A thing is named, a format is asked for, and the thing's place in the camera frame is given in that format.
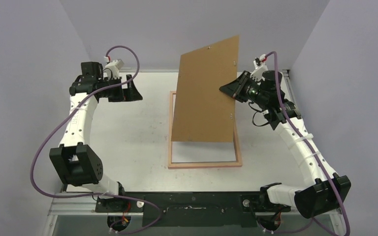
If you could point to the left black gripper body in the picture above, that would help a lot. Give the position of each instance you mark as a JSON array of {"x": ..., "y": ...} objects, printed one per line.
[{"x": 115, "y": 94}]

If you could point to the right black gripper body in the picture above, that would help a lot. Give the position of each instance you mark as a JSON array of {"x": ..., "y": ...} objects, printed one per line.
[{"x": 241, "y": 87}]

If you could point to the brown cardboard backing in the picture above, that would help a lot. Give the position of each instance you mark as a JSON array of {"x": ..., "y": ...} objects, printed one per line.
[{"x": 202, "y": 113}]

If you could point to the blue landscape photo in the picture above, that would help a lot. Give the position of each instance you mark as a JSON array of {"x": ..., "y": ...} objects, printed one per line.
[{"x": 202, "y": 153}]

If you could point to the pink picture frame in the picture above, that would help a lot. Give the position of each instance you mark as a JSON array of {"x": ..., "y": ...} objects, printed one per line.
[{"x": 205, "y": 164}]

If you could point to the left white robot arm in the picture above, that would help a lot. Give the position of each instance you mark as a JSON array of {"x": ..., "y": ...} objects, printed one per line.
[{"x": 74, "y": 160}]

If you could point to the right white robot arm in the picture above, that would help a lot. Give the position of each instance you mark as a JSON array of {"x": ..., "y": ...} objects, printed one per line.
[{"x": 324, "y": 188}]

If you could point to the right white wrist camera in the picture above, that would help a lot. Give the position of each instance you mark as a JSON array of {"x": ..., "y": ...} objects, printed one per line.
[{"x": 259, "y": 67}]

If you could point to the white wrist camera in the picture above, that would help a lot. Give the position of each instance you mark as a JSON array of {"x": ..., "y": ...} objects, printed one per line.
[
  {"x": 113, "y": 66},
  {"x": 259, "y": 67}
]

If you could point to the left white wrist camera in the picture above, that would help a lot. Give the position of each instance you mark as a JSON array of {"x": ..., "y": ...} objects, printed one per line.
[{"x": 113, "y": 66}]

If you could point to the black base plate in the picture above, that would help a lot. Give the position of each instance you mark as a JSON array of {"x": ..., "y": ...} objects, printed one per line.
[{"x": 191, "y": 209}]

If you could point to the aluminium rail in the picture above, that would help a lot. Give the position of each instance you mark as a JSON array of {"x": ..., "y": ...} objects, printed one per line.
[{"x": 87, "y": 206}]

